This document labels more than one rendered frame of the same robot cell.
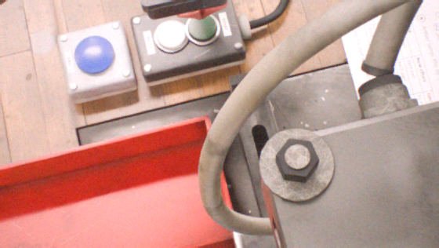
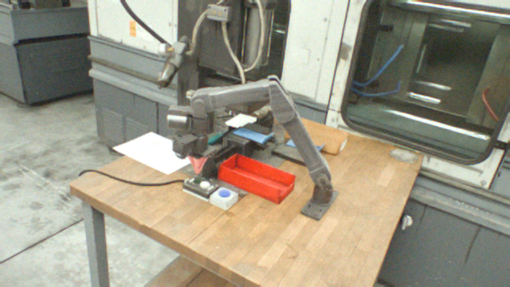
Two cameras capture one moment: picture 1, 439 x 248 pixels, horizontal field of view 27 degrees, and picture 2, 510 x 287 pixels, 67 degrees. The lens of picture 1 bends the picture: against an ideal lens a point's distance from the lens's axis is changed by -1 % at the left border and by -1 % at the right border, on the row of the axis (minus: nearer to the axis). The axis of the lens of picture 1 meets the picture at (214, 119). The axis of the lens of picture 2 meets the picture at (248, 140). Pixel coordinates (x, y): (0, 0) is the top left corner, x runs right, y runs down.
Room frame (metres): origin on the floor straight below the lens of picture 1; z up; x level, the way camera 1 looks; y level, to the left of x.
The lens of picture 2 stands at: (1.24, 0.75, 1.65)
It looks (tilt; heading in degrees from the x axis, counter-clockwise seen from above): 26 degrees down; 214
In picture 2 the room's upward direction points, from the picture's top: 6 degrees clockwise
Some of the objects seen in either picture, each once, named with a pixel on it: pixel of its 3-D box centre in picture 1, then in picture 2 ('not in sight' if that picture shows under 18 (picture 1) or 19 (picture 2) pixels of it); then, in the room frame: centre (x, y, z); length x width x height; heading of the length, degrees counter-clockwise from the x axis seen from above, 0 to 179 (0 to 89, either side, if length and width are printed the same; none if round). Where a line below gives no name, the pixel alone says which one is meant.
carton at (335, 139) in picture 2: not in sight; (315, 135); (-0.26, 0.11, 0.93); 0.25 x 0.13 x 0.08; 96
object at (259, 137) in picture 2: not in sight; (253, 132); (0.06, -0.02, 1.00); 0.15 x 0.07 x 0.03; 96
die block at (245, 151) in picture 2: not in sight; (245, 143); (0.05, -0.06, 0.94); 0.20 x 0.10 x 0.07; 6
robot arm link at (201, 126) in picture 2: not in sight; (198, 123); (0.40, -0.01, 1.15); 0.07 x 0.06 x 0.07; 123
